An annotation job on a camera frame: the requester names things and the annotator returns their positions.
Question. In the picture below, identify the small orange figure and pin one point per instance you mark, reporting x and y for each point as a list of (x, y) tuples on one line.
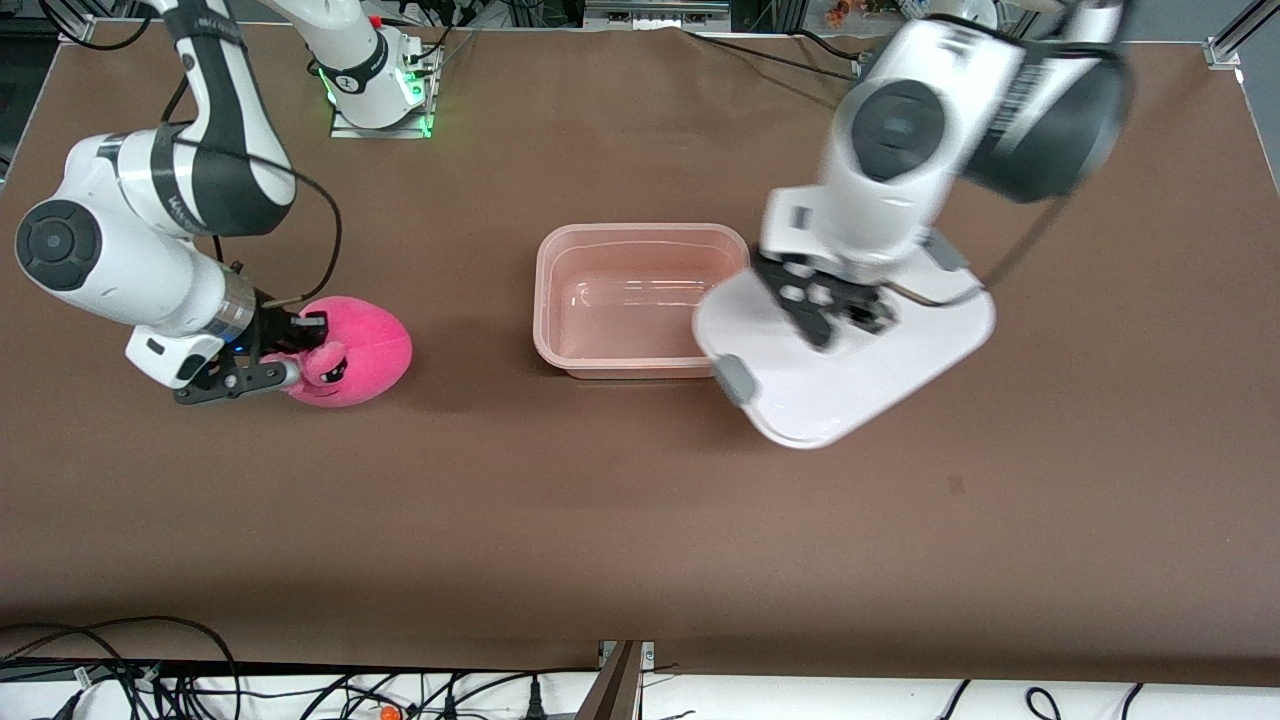
[(840, 10)]

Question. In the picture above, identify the white lid with grey clips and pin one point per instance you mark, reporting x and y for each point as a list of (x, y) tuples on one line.
[(880, 390)]

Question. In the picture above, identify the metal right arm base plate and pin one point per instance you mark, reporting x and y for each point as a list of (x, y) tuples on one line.
[(385, 132)]

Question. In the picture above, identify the clear plastic container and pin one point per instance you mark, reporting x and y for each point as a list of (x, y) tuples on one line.
[(620, 310)]

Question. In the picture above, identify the metal table bracket post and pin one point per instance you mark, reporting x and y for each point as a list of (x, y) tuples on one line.
[(615, 690)]

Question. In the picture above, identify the pink plush toy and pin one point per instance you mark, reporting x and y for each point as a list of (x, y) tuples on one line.
[(375, 350)]

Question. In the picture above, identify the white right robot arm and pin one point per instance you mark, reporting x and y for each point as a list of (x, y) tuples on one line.
[(100, 255)]

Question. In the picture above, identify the aluminium frame profile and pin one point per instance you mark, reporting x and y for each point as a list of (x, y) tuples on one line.
[(70, 22), (1235, 35)]

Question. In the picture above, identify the metal rail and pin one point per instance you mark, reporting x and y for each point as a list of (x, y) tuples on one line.
[(655, 12)]

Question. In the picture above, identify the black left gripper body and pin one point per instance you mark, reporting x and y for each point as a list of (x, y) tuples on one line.
[(822, 296)]

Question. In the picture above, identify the black power plug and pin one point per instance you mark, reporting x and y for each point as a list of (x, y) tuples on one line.
[(535, 702)]

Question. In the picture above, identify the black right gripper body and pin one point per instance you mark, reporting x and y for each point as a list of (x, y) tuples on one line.
[(272, 327)]

